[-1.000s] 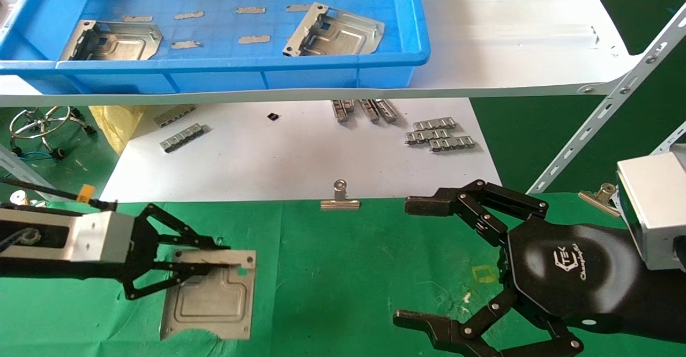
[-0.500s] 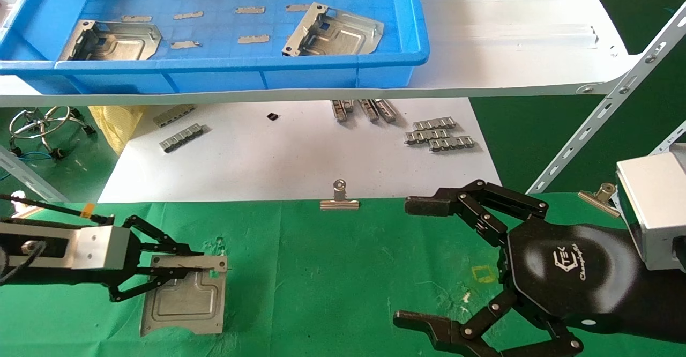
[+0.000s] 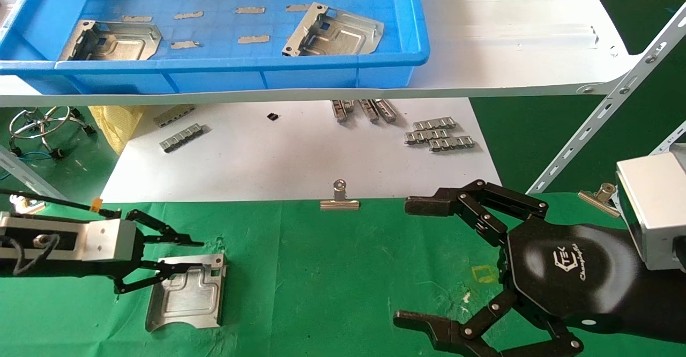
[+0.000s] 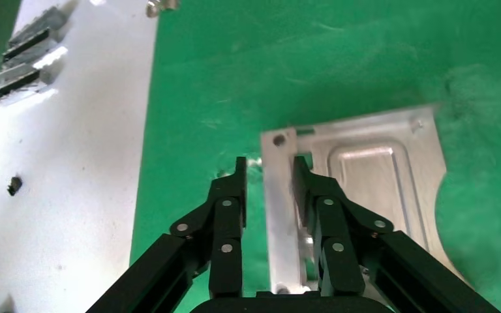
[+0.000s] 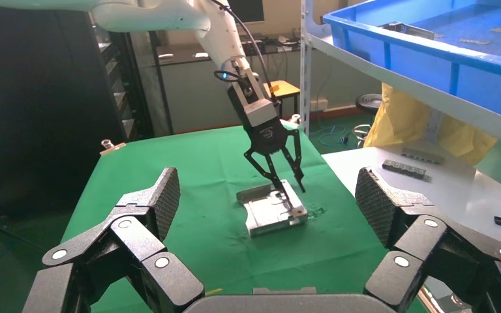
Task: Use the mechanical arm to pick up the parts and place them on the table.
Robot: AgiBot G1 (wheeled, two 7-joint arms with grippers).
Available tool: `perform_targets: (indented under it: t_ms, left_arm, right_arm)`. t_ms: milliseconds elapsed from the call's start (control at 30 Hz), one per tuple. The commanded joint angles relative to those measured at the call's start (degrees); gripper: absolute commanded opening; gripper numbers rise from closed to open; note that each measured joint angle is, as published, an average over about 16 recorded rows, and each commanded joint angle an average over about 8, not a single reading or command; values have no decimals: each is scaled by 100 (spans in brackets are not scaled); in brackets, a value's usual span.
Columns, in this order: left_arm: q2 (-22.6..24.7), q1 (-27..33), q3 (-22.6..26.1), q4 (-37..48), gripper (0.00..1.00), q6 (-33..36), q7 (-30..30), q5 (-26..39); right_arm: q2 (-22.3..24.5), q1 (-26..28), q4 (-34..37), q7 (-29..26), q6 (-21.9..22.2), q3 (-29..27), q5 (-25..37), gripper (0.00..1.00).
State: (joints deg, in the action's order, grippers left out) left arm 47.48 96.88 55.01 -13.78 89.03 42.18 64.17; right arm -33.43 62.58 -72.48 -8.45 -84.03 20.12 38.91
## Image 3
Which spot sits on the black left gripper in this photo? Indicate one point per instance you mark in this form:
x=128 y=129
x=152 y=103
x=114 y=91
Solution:
x=80 y=270

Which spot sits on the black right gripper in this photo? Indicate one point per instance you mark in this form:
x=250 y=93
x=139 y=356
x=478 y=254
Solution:
x=568 y=276

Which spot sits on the silver stamped metal bracket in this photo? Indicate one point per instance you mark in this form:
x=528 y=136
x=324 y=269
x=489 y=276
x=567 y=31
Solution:
x=337 y=35
x=115 y=43
x=187 y=298

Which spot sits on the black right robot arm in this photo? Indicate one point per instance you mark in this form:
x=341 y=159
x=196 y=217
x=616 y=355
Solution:
x=664 y=303

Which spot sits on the grey metal connector strip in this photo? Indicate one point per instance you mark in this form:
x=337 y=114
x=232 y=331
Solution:
x=368 y=109
x=182 y=138
x=452 y=143
x=434 y=124
x=341 y=110
x=387 y=110
x=174 y=115
x=427 y=136

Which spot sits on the green table cloth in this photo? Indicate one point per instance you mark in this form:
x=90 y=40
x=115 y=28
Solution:
x=332 y=282

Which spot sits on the white board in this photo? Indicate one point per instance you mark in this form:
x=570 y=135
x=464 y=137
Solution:
x=268 y=158

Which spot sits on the silver binder clip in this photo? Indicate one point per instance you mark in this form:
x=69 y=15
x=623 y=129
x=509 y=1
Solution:
x=340 y=202

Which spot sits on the yellow plastic bag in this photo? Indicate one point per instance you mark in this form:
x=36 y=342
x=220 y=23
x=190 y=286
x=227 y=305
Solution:
x=115 y=124

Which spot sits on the chrome stool base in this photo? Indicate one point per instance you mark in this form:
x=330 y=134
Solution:
x=88 y=129

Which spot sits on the brass binder clip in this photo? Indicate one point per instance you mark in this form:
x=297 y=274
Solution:
x=600 y=200

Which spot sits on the grey metal beam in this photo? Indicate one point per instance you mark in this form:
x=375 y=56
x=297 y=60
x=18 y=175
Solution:
x=21 y=171

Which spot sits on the blue plastic tray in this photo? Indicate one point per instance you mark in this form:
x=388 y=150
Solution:
x=214 y=75

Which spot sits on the small grey tape strip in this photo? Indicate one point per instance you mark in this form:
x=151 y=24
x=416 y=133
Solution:
x=297 y=8
x=250 y=10
x=136 y=19
x=185 y=45
x=253 y=39
x=188 y=15

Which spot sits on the white perforated shelf strut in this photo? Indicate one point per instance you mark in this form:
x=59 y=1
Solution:
x=605 y=111

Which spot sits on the silver shelf bolt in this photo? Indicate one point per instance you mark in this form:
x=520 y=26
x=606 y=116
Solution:
x=588 y=89

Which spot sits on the short white perforated strut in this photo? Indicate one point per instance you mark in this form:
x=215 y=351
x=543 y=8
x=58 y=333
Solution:
x=670 y=140

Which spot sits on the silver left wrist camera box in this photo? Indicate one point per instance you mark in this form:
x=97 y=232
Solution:
x=107 y=239

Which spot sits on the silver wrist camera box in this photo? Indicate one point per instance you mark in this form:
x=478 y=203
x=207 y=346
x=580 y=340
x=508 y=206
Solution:
x=656 y=207
x=107 y=239

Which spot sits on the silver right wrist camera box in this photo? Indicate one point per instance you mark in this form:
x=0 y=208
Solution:
x=656 y=207

